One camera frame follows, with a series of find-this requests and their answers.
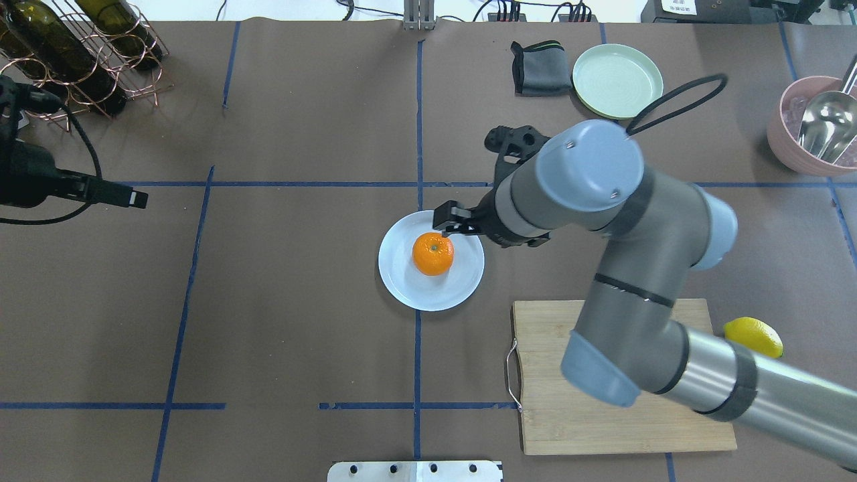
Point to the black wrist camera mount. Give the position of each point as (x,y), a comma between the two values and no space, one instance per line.
(513,147)
(16,97)

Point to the copper wire bottle rack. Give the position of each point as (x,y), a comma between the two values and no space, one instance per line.
(104,54)

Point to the orange fruit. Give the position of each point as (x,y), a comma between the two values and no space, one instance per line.
(432,254)

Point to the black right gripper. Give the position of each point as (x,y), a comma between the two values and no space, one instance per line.
(490,221)

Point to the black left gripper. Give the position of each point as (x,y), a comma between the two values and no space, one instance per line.
(41,177)

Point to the green plate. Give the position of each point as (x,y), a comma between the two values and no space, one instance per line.
(616,81)

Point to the aluminium frame post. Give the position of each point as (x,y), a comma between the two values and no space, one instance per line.
(419,15)

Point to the green wine bottle front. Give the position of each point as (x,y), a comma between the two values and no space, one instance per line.
(125,31)

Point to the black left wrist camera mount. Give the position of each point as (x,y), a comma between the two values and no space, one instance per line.
(16,97)

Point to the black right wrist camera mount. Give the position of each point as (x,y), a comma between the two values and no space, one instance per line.
(513,147)

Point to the light blue plate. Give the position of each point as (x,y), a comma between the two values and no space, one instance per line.
(419,291)

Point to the black desktop box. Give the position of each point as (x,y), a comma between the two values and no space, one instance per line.
(709,12)

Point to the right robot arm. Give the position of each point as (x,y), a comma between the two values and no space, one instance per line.
(659,229)

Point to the dark grey folded cloth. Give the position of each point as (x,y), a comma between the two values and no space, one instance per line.
(541,70)

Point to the green wine bottle middle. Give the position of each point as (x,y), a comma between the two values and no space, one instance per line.
(43,32)

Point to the wooden cutting board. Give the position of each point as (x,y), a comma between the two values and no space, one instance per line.
(559,419)

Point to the metal scoop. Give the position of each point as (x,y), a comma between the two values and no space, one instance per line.
(829,122)

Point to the upper yellow lemon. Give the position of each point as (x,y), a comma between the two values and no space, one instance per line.
(755,335)

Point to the green wine bottle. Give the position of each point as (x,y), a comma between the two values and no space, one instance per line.
(43,32)
(125,31)

